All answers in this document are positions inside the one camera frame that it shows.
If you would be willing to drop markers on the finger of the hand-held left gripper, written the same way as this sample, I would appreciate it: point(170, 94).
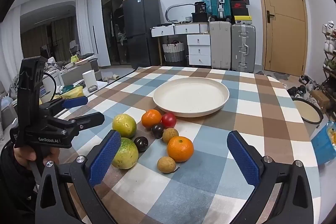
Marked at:
point(90, 119)
point(76, 102)

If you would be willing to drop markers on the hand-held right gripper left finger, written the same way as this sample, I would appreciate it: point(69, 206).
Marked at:
point(105, 158)

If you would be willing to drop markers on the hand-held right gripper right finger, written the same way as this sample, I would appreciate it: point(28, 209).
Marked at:
point(242, 158)

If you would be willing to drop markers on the green passion fruit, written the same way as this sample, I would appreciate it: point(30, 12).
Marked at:
point(128, 154)

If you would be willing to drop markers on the green guava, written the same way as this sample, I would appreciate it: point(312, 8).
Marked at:
point(124, 125)

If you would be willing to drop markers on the dark purple plum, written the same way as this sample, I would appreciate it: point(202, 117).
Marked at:
point(141, 144)
point(157, 130)

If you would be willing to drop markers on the small orange tangerine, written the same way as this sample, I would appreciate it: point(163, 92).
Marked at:
point(151, 118)

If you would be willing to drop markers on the brown longan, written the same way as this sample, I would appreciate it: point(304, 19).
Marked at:
point(170, 135)
point(166, 164)

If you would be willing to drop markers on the large orange tangerine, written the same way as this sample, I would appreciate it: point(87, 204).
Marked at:
point(180, 148)

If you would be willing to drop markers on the red tomato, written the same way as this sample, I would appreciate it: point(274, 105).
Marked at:
point(168, 119)

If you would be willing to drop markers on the cream round plate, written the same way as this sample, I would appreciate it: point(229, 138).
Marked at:
point(190, 96)

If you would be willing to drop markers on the person's left forearm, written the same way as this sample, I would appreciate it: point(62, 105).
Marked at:
point(13, 187)

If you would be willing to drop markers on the person's left hand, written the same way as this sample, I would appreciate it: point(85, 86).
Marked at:
point(25, 155)

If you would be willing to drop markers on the yellow snack bag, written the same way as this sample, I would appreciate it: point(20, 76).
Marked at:
point(72, 92)

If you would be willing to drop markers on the small grey oval object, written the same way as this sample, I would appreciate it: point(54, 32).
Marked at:
point(92, 87)

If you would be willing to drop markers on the white cylinder appliance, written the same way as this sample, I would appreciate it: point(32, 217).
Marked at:
point(89, 78)

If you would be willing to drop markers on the grey low table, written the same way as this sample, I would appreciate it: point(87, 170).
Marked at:
point(76, 74)

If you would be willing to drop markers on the beige slippers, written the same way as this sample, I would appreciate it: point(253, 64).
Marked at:
point(110, 77)

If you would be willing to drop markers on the checkered tablecloth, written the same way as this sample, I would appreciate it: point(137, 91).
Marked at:
point(210, 187)

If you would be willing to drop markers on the office chair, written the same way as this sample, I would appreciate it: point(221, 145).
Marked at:
point(74, 47)

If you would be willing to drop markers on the white cabinet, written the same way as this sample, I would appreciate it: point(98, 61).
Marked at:
point(98, 29)

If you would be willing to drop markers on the white curtain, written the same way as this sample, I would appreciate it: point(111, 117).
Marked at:
point(82, 24)

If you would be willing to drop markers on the dark sneakers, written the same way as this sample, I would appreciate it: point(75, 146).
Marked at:
point(295, 91)

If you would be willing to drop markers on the brown cardboard box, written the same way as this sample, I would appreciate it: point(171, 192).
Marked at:
point(319, 98)

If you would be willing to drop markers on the dark grey refrigerator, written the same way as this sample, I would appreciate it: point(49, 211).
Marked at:
point(141, 29)

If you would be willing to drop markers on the black and white sneakers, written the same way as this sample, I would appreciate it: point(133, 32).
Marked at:
point(305, 79)

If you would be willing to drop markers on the dark glass wardrobe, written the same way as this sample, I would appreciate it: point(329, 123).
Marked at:
point(113, 3)

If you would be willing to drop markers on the wicker basket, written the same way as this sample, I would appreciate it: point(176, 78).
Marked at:
point(173, 52)

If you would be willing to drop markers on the silver suitcase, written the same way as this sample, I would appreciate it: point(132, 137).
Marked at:
point(242, 48)

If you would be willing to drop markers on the beige suitcase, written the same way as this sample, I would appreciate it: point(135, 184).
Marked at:
point(220, 45)

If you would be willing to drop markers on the white drawer desk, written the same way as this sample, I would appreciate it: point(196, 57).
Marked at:
point(199, 40)

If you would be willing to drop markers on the shoe rack with shoes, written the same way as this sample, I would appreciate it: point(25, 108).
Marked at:
point(329, 64)

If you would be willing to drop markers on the wooden door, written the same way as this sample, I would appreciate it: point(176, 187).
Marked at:
point(283, 29)

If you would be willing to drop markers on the yellow shoe box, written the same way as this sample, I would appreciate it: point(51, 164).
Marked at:
point(242, 19)

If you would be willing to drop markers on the oval silver mirror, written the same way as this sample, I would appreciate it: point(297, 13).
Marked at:
point(181, 5)

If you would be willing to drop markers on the black storage box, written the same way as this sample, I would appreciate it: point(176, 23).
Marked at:
point(199, 17)

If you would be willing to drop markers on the black package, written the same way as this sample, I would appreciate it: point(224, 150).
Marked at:
point(200, 7)

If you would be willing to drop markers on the blue plastic bag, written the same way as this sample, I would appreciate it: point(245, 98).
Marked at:
point(208, 5)

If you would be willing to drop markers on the teal suitcase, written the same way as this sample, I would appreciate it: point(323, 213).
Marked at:
point(219, 1)

